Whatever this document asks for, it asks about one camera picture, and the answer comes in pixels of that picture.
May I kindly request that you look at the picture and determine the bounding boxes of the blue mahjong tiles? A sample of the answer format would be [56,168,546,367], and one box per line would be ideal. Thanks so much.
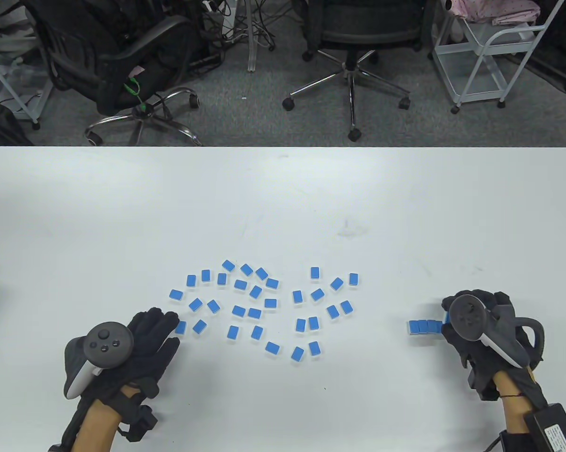
[169,259,359,363]

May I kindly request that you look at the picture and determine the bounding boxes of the grey left hand controller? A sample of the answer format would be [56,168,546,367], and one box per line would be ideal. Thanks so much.
[63,322,135,401]

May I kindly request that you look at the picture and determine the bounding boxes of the black left glove cable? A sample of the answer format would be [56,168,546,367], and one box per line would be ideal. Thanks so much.
[62,398,90,445]

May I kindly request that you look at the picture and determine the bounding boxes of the white metal rack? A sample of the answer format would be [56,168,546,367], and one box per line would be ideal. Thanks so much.
[0,45,53,130]

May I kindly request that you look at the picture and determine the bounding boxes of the black right wrist module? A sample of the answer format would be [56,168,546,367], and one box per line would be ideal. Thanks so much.
[471,379,498,402]

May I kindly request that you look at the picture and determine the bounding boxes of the black forearm strap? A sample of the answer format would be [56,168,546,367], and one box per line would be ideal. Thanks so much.
[499,429,533,452]

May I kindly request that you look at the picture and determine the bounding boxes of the black office chair with armrests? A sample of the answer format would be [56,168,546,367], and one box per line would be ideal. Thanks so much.
[22,0,203,146]

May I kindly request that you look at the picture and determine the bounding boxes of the black labelled sensor box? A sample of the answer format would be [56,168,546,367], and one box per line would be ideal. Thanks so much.
[523,403,566,452]

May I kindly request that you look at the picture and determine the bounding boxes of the blue mahjong tile wall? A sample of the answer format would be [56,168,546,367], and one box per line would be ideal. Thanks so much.
[408,319,449,336]

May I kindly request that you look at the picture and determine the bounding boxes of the person's left hand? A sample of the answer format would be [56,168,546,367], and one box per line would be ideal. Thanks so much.
[84,307,181,404]

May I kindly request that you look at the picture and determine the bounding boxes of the tangle of black floor cables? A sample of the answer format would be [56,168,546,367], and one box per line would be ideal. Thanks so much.
[189,0,307,52]

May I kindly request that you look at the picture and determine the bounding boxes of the white metal cart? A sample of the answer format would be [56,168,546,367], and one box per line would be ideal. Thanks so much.
[430,0,566,114]

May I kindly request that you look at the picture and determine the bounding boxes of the person's left forearm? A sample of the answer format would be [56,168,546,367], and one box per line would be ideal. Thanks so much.
[71,385,142,452]

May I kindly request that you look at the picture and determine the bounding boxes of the clear white post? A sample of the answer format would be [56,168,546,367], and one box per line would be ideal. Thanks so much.
[244,0,259,73]

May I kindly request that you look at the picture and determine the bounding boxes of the pink cloth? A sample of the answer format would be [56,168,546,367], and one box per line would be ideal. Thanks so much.
[445,0,542,26]

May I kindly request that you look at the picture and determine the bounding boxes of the grey right hand controller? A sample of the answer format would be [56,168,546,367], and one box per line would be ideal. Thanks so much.
[447,294,546,369]

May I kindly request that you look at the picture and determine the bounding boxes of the grey hand controller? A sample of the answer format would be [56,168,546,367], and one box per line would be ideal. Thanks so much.
[447,294,546,369]
[63,322,135,401]

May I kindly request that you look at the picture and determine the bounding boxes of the white power strip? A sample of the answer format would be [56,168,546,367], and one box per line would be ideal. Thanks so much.
[202,0,239,40]

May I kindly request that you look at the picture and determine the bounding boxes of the person's right hand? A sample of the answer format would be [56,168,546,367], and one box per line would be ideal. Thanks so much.
[441,289,548,409]

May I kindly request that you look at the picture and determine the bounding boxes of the black left wrist module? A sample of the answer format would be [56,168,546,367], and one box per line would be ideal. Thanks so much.
[127,406,158,442]

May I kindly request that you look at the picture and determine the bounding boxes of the green strap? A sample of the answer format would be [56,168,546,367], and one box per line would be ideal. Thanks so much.
[123,77,154,117]

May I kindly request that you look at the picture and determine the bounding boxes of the black office chair chrome base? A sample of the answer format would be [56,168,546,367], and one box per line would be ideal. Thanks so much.
[282,0,437,143]

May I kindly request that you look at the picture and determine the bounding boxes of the pile of white cloth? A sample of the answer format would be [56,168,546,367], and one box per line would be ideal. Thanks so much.
[0,0,41,64]

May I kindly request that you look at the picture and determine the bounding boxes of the black backpack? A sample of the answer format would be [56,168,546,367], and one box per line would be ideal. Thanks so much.
[0,100,34,146]

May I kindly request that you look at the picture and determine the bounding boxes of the black wrist module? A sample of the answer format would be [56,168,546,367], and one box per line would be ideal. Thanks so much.
[471,379,498,402]
[127,406,158,442]

